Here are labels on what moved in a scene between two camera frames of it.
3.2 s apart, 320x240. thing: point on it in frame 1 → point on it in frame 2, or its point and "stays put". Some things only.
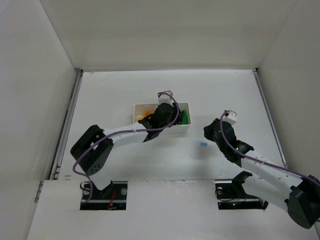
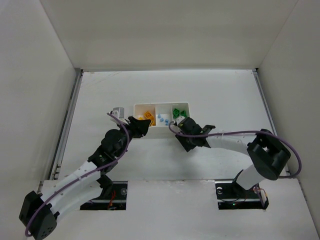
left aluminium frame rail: (55, 171) stays put
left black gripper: (167, 110) → (135, 126)
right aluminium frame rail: (269, 116) stays put
